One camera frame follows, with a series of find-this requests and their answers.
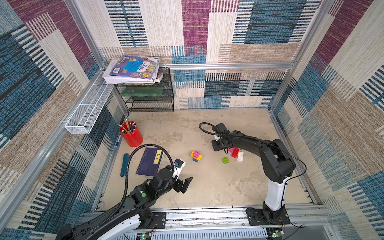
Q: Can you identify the stack of books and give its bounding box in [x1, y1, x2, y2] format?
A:
[102, 55, 164, 85]

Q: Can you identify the purple notebook yellow label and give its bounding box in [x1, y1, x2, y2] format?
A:
[136, 148, 164, 177]

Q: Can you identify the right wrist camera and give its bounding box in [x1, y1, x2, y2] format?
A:
[212, 123, 230, 134]

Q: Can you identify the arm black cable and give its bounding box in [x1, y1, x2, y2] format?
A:
[198, 121, 259, 142]
[123, 145, 175, 211]

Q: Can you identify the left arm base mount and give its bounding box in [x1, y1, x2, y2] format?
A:
[138, 212, 167, 230]

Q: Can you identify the red long lego brick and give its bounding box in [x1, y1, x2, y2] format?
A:
[231, 148, 240, 159]

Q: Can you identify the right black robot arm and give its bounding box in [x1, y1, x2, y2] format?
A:
[212, 131, 296, 224]

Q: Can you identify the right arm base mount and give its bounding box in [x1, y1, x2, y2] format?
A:
[246, 205, 291, 226]

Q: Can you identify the black wire shelf rack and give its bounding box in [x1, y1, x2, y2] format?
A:
[115, 68, 175, 113]

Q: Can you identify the lime green square lego brick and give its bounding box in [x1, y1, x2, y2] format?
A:
[222, 157, 229, 165]

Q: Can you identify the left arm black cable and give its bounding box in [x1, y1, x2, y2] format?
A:
[123, 145, 175, 211]

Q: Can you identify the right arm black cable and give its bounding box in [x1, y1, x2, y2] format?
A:
[198, 121, 259, 142]

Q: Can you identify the red pencil cup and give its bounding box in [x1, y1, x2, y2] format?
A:
[119, 119, 144, 148]

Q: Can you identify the blue pen by wall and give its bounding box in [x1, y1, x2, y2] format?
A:
[115, 136, 121, 148]

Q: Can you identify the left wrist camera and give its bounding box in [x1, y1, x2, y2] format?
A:
[173, 159, 186, 181]

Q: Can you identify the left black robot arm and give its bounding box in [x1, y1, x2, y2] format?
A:
[56, 168, 193, 240]

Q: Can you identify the white long lego brick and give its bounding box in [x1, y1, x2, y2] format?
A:
[237, 152, 244, 163]

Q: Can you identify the white wire mesh basket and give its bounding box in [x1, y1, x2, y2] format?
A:
[65, 84, 113, 134]

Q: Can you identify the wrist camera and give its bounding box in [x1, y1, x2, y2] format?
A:
[212, 123, 230, 134]
[173, 159, 186, 181]

